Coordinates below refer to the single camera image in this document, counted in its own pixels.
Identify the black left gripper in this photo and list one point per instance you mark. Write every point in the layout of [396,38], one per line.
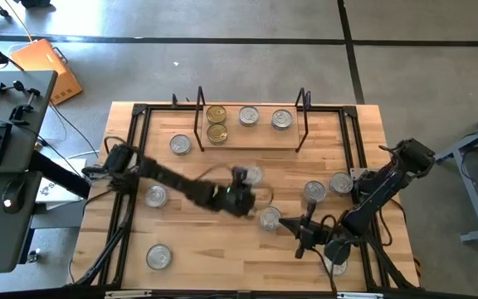
[239,201]

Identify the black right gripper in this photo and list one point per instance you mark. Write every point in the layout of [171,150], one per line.
[308,232]

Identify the light blue yellowfin tuna can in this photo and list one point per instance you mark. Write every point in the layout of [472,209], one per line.
[255,174]
[249,116]
[269,218]
[180,144]

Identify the dark blue tuna can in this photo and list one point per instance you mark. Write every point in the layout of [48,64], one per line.
[159,256]
[341,183]
[282,119]
[340,269]

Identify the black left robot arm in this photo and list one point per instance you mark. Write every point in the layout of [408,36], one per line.
[172,178]

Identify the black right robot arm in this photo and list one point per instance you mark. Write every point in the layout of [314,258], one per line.
[372,199]

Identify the grey metal stand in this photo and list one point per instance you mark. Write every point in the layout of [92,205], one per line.
[474,191]

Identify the white box with logo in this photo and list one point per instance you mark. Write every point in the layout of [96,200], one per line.
[56,193]

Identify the small black caster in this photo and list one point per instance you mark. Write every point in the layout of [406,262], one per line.
[33,255]

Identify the orange equipment case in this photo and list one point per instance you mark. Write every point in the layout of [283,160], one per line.
[44,66]

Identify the black computer mouse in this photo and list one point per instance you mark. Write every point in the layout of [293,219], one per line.
[13,193]

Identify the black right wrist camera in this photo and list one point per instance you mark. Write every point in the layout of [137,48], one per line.
[326,233]

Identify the silver metal bracket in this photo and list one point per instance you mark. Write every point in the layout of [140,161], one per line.
[127,295]
[359,295]

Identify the black aluminium table frame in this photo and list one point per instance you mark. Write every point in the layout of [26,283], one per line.
[164,108]

